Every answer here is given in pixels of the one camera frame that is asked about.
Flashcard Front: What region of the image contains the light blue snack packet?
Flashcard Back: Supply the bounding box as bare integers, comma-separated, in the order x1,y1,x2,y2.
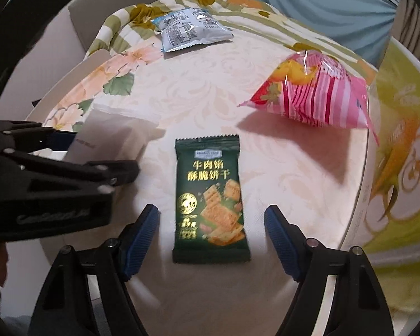
152,8,234,53

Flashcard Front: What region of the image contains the blue curtain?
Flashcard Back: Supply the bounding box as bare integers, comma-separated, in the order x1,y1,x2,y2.
259,0,397,67

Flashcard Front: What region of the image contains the green storage box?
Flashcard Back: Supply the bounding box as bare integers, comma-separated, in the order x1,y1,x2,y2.
341,39,420,335

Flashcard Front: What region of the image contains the dark green biscuit packet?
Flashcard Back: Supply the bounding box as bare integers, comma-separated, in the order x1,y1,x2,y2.
172,135,251,264

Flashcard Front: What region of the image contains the beige right curtain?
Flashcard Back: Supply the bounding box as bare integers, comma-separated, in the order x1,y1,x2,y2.
391,0,420,60

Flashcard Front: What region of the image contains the striped floral blanket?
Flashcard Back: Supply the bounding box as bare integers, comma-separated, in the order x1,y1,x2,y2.
83,0,377,85

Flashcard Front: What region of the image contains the pink striped snack bag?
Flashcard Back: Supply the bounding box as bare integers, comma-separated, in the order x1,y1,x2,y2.
240,49,379,143

